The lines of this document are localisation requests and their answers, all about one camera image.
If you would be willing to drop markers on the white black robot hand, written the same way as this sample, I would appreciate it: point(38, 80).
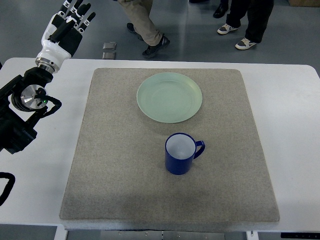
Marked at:
point(63, 35)

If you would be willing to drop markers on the blue mug white inside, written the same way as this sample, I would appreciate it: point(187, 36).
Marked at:
point(180, 151)

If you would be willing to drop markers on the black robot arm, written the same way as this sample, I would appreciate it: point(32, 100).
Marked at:
point(23, 102)

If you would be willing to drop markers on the upper metal floor plate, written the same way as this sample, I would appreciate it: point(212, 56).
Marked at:
point(109, 45)

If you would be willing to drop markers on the light green plate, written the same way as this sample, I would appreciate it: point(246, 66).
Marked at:
point(169, 97)

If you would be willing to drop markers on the person in khaki trousers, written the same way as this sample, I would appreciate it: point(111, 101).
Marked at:
point(138, 12)

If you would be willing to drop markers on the grey felt mat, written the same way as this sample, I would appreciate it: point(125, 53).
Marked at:
point(207, 173)

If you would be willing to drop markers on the black leather shoe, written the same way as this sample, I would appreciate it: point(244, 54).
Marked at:
point(221, 9)

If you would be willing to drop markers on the person in black trousers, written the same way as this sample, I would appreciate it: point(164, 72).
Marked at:
point(257, 12)

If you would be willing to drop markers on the cardboard box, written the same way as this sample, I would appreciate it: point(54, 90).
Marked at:
point(304, 3)

